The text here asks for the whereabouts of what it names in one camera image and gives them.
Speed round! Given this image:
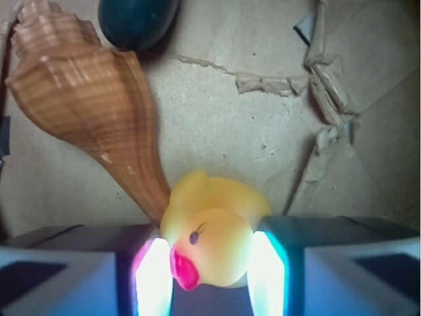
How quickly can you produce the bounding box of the dark teal oblong capsule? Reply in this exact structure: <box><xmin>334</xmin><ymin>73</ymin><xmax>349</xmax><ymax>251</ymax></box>
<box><xmin>97</xmin><ymin>0</ymin><xmax>180</xmax><ymax>51</ymax></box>

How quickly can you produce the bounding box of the yellow rubber duck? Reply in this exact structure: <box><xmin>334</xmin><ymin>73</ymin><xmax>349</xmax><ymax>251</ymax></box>
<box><xmin>160</xmin><ymin>170</ymin><xmax>272</xmax><ymax>291</ymax></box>

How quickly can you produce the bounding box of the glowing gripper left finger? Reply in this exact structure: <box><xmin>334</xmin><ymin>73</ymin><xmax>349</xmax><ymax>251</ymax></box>
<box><xmin>1</xmin><ymin>224</ymin><xmax>172</xmax><ymax>315</ymax></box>

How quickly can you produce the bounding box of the brown spiral conch shell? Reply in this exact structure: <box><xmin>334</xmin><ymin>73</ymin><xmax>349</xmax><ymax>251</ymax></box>
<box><xmin>3</xmin><ymin>1</ymin><xmax>170</xmax><ymax>224</ymax></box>

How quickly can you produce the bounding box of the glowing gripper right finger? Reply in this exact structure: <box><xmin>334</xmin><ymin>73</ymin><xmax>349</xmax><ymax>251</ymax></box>
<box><xmin>247</xmin><ymin>216</ymin><xmax>420</xmax><ymax>315</ymax></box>

